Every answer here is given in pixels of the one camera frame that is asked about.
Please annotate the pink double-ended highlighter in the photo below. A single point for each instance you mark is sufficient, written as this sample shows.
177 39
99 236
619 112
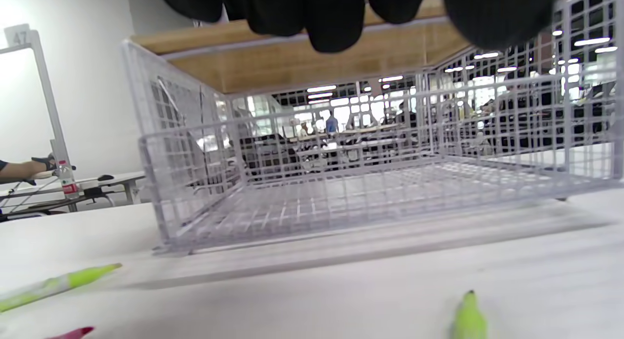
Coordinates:
73 333

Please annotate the white numbered sign post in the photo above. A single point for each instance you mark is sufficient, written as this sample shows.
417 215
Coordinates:
48 109

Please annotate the white background desk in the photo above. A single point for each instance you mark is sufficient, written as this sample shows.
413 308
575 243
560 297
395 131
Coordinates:
117 179

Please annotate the green double-ended highlighter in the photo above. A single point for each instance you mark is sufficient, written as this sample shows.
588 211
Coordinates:
68 280
469 319

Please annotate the person's left hand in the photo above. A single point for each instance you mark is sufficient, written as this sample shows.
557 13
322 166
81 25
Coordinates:
336 17

